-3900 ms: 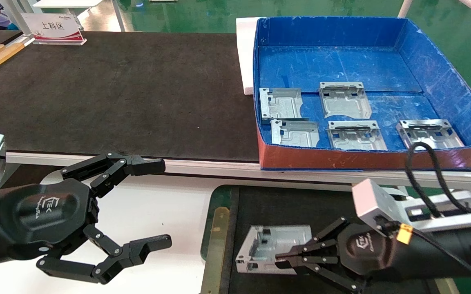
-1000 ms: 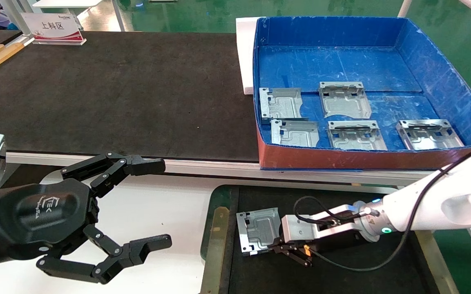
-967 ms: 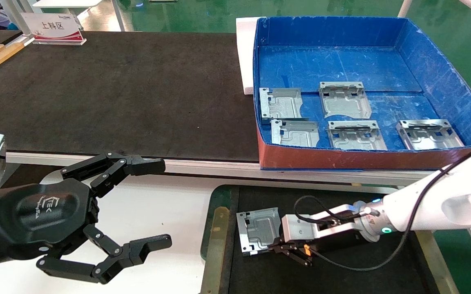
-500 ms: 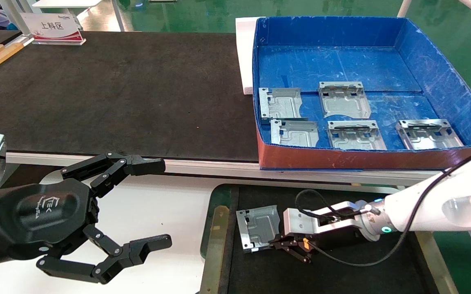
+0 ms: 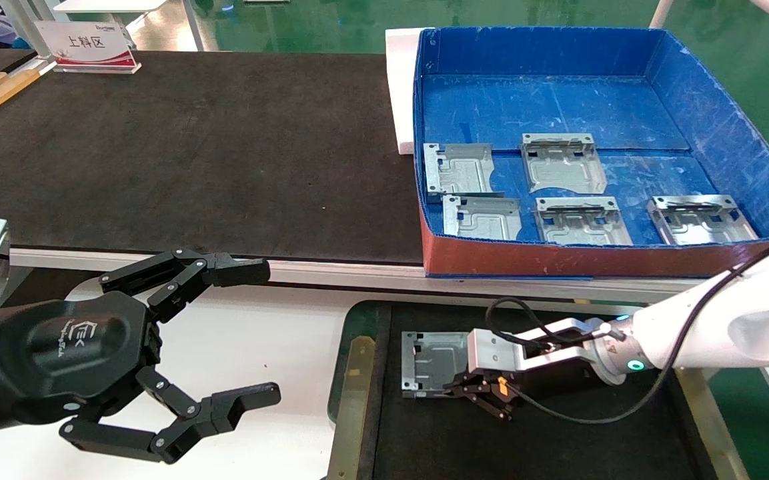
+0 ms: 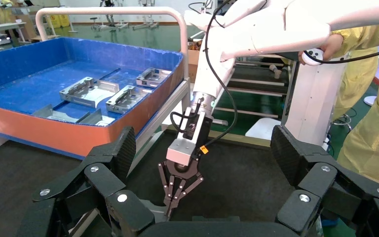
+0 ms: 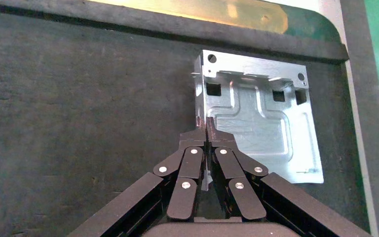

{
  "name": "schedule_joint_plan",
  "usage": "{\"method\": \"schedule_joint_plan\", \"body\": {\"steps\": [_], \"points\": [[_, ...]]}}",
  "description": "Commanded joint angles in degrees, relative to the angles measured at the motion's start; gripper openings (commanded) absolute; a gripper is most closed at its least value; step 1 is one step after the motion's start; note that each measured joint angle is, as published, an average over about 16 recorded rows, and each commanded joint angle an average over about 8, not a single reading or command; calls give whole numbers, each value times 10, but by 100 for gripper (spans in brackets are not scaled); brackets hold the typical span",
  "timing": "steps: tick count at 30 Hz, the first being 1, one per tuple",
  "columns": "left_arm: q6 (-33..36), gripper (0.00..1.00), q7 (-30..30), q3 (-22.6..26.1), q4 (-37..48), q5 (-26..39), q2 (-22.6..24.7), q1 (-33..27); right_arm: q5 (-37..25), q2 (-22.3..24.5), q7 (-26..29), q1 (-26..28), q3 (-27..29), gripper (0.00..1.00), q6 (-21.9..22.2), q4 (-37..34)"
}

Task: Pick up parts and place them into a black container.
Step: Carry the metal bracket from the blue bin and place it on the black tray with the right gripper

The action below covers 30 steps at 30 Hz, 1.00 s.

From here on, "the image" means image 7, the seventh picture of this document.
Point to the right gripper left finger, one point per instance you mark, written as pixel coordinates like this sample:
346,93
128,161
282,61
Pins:
184,183

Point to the stamped sheet metal part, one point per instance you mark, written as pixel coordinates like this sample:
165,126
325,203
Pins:
258,108

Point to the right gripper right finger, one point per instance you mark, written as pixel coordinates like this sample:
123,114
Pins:
238,183

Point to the black tray container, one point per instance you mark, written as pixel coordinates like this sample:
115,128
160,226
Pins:
78,98

